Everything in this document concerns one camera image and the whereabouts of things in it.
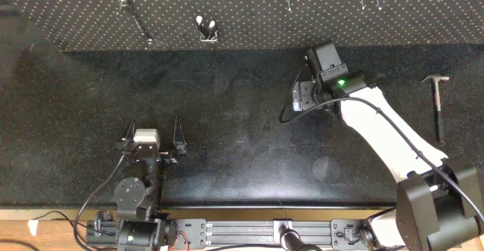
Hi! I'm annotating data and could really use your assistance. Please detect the wrench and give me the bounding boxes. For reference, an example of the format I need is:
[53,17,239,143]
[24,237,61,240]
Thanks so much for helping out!
[117,0,154,45]

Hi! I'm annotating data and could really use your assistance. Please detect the hammer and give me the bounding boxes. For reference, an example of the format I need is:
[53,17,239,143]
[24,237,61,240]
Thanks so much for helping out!
[421,73,451,146]

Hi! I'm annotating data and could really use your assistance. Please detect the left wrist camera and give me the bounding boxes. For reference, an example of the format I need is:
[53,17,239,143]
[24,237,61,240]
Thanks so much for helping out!
[132,129,162,149]

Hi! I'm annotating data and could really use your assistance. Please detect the black pegboard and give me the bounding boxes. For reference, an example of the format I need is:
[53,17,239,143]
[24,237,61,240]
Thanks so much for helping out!
[0,0,484,52]

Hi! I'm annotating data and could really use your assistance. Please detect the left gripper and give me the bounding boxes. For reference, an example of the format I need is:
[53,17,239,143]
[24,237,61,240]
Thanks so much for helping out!
[115,115,189,165]

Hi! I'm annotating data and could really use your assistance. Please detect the black and white pliers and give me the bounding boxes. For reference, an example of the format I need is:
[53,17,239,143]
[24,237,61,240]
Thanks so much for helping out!
[194,14,219,51]

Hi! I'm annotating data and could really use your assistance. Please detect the mounting rail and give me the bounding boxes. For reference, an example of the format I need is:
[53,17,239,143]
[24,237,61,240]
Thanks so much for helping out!
[85,209,375,251]

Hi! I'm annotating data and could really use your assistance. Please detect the thin black wire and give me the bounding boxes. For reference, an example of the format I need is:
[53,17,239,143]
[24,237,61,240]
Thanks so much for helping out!
[0,238,41,251]
[26,209,90,240]

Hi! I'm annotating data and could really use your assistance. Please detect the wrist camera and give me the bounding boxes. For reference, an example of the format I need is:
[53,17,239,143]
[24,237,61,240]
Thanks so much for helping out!
[132,129,162,149]
[292,80,318,112]

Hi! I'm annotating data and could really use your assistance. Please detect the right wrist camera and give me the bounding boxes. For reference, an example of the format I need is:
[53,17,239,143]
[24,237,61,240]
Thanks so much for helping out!
[292,80,318,112]

